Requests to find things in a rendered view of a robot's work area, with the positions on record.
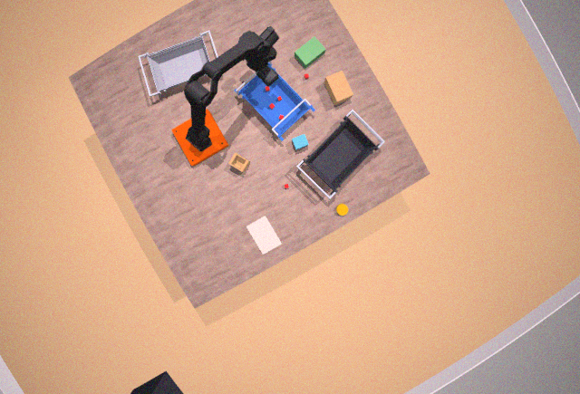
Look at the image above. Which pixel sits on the blue plastic tray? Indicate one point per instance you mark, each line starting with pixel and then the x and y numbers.
pixel 260 99

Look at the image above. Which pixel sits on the green box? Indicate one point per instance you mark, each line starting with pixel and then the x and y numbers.
pixel 309 52

